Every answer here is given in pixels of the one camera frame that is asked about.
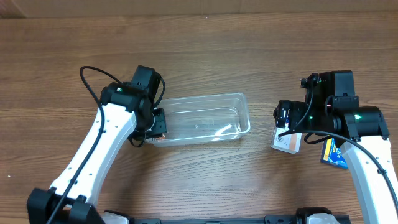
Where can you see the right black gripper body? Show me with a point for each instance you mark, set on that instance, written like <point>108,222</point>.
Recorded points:
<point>284,112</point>

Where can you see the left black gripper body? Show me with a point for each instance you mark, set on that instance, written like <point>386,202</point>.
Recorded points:
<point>159,125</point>

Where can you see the orange bottle white cap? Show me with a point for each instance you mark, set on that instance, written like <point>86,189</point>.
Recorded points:
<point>161,136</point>

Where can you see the white plaster box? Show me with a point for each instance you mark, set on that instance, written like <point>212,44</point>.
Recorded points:
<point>289,143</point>

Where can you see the blue yellow box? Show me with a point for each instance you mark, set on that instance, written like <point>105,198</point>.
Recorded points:
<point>332,155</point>

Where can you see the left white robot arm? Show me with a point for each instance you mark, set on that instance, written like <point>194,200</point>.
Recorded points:
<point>126,112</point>

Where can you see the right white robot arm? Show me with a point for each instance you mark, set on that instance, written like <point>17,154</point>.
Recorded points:
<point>362,135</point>

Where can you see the clear plastic container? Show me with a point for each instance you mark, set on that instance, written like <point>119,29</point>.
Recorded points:
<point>203,119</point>

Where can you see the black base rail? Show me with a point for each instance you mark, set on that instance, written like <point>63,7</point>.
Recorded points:
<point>302,215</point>

